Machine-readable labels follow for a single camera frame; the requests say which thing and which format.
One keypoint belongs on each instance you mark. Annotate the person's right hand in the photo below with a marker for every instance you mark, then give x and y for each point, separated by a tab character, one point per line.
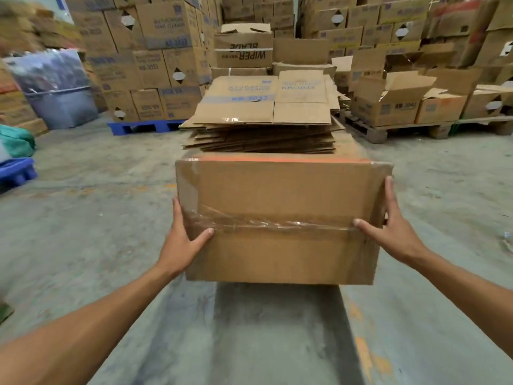
394	236

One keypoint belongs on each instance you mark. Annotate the low blue plastic pallet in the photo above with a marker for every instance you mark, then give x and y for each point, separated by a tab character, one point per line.
16	172

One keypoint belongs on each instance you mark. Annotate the person's left forearm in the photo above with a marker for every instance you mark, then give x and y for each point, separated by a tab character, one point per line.
76	328

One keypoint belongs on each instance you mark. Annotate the large taped cardboard box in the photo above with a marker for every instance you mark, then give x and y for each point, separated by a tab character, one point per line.
280	220

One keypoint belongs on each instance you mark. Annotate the wooden pallet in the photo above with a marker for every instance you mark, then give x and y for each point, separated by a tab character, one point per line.
396	130

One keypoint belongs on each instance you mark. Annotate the person's right thumb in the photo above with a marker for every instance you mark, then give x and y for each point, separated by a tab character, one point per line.
370	228

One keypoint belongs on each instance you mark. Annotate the cardboard box with black print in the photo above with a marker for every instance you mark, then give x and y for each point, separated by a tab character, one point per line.
243	48

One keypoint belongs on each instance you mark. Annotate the blurred stack of brown boxes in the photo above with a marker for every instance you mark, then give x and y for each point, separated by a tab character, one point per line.
22	64

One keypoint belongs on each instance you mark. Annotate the stack of flattened cardboard sheets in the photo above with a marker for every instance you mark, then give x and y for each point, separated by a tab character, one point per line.
266	112

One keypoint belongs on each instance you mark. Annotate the plastic wrapped grey bin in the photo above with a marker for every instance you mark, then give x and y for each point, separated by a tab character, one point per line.
56	90

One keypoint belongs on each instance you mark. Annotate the wall of stacked cardboard boxes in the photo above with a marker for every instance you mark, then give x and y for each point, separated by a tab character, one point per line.
144	56

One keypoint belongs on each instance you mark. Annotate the person's left hand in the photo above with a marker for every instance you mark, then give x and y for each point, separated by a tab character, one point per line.
179	248

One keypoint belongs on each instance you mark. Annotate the small open cardboard box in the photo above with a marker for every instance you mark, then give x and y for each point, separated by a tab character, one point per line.
440	106

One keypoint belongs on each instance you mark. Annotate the person's right forearm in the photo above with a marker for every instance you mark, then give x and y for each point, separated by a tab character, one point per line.
469	292

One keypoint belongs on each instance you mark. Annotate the pile of stacked cardboard cartons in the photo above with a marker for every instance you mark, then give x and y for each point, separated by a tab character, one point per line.
404	27

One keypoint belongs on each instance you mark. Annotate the person's left thumb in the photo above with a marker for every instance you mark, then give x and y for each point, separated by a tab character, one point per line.
200	238

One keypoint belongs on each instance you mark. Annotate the green bag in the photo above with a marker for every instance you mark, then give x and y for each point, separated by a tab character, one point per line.
16	141

